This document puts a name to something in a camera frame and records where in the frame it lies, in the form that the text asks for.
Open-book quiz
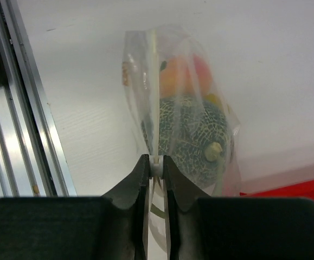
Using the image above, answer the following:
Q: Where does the yellow star fruit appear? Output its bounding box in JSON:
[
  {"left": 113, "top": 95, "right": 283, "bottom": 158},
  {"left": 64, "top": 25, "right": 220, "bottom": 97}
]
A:
[{"left": 204, "top": 93, "right": 231, "bottom": 113}]

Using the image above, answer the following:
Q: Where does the clear zip top bag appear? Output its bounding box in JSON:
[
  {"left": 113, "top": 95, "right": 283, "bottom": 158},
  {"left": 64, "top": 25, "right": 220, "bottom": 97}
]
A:
[{"left": 122, "top": 25, "right": 241, "bottom": 250}]

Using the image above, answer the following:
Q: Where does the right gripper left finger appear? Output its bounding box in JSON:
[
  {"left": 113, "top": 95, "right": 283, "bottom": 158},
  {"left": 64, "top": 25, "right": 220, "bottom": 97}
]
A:
[{"left": 0, "top": 155, "right": 149, "bottom": 259}]

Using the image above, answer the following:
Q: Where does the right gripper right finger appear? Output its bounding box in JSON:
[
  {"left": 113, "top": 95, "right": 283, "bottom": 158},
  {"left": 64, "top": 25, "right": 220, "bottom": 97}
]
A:
[{"left": 163, "top": 156, "right": 314, "bottom": 259}]

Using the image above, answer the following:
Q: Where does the aluminium rail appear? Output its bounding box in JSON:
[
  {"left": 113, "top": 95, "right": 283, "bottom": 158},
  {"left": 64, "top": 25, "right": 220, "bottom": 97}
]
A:
[{"left": 0, "top": 1, "right": 76, "bottom": 198}]

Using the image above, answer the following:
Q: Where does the orange peach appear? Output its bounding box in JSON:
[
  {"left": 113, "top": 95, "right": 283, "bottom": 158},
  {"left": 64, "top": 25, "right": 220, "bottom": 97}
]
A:
[{"left": 159, "top": 55, "right": 214, "bottom": 98}]

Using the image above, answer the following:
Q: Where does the red plastic tray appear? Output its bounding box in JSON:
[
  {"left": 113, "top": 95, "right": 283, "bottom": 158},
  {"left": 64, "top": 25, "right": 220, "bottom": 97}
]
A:
[{"left": 240, "top": 179, "right": 314, "bottom": 197}]

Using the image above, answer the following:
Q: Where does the green netted melon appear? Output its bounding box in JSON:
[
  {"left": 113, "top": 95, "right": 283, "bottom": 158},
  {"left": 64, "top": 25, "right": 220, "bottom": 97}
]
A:
[{"left": 141, "top": 93, "right": 229, "bottom": 190}]

